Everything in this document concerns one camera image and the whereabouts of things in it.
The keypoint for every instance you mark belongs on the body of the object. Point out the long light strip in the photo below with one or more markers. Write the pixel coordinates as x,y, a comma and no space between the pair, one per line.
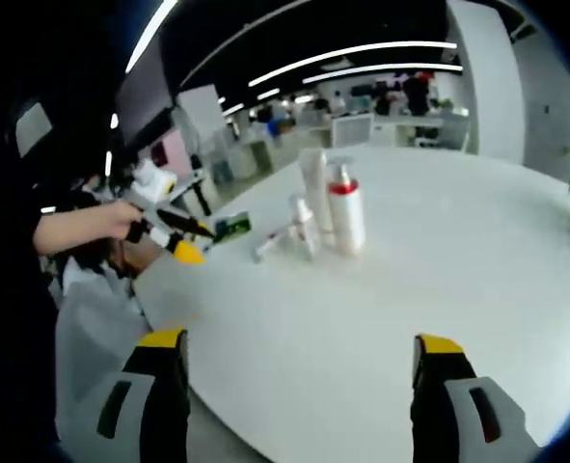
386,70
149,34
352,50

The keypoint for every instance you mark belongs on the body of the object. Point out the white skincare tube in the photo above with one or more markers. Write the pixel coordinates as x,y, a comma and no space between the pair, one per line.
317,193

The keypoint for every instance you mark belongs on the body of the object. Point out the person in black shirt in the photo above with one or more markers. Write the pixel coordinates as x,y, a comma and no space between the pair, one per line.
19,289

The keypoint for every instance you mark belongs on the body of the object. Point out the pink poster board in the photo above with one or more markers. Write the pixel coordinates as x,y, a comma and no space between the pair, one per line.
173,159

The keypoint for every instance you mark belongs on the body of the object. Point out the white skincare pump bottle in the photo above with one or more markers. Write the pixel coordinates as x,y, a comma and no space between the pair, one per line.
346,217

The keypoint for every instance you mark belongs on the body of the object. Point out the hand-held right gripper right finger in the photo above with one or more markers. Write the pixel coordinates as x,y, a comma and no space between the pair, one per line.
455,424

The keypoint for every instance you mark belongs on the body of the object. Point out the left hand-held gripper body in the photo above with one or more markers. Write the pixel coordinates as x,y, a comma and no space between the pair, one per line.
154,183

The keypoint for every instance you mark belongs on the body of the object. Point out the person's left hand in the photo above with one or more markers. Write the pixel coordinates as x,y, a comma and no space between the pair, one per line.
118,219

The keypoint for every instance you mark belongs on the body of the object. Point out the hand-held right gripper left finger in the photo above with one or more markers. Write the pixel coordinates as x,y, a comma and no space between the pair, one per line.
142,410

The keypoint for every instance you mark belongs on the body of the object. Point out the white mesh office chair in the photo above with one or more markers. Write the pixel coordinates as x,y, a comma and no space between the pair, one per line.
352,130

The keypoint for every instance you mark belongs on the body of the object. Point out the white standing desk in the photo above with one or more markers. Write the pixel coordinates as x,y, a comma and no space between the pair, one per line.
188,185

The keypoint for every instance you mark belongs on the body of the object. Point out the square light panel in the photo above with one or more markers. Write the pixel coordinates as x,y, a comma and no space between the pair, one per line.
34,128

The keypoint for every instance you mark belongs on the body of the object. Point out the small clear skincare bottle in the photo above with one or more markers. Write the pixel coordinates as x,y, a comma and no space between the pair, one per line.
304,226

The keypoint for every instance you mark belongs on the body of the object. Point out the slim red-label skincare bottle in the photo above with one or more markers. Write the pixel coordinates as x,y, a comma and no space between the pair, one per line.
272,246

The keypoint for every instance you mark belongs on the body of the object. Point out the large display screen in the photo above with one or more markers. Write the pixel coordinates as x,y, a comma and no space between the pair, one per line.
144,106

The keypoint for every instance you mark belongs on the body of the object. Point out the black green sachet packet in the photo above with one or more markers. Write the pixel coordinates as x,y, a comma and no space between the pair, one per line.
234,226

